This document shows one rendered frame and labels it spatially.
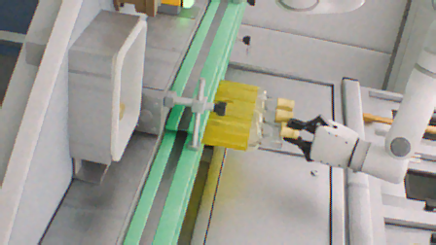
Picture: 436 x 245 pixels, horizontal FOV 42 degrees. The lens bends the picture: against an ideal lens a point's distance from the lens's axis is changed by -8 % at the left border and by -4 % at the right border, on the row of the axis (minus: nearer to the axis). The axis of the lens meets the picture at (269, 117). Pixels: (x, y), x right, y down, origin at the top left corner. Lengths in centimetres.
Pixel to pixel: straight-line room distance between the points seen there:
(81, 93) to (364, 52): 689
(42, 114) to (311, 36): 685
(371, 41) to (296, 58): 100
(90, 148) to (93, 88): 12
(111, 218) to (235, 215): 40
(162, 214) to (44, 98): 32
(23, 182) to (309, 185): 81
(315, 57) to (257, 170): 633
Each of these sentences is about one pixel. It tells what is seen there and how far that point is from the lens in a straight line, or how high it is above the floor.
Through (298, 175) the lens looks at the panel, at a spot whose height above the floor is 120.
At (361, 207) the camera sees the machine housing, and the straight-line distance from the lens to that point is 148.
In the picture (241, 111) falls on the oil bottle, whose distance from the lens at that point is 142.
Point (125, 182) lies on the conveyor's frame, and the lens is 113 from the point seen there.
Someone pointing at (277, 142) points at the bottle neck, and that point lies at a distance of 138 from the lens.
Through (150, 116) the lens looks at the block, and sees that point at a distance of 122.
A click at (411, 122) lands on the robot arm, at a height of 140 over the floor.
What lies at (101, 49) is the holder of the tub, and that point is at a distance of 98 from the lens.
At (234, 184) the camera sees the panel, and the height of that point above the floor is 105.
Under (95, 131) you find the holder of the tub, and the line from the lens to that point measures 104.
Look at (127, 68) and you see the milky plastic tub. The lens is 114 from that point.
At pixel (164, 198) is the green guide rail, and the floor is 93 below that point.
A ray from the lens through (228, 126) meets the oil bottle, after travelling 136.
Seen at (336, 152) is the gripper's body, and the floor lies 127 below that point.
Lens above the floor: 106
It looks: 2 degrees up
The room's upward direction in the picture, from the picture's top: 101 degrees clockwise
